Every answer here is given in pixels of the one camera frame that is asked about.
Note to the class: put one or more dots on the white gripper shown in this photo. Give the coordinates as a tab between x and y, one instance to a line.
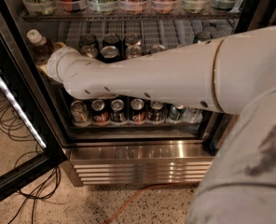
53	66

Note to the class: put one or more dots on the brown tea plastic bottle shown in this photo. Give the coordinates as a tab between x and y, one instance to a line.
42	46

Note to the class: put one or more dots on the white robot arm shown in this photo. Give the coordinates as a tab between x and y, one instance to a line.
236	75

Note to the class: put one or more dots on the red cola can middle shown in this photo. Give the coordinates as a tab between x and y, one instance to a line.
110	54

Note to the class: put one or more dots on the black can back middle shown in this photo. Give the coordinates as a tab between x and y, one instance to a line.
112	39

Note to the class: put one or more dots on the black fridge door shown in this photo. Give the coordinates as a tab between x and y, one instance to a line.
22	118

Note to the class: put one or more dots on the stainless steel fridge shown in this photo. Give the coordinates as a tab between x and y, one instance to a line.
126	153

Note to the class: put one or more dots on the clear water bottle bottom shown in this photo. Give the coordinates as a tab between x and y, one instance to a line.
193	115

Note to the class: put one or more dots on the dark can back left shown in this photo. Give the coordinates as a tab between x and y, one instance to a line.
88	40

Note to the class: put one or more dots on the green can middle front left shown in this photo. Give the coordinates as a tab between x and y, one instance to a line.
89	51

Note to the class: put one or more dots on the orange can back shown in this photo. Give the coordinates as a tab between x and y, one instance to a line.
132	39

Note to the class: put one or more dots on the orange can middle front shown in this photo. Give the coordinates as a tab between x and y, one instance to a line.
133	51

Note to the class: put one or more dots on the bottom green can front left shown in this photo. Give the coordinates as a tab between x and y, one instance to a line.
80	114

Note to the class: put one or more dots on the bottom orange can front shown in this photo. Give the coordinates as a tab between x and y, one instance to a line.
100	114

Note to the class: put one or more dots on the black can middle front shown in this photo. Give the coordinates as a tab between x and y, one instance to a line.
157	48

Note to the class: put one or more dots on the bottom green can front right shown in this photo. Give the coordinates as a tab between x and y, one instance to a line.
176	113

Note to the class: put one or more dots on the green soda can back right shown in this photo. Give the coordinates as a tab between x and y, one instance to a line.
202	36

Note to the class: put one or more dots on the middle wire shelf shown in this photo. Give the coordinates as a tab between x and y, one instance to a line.
169	33

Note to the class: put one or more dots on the wire shelf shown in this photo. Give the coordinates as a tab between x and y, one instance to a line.
130	17
169	33

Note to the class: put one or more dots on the top wire shelf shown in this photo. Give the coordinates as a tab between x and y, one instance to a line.
130	17

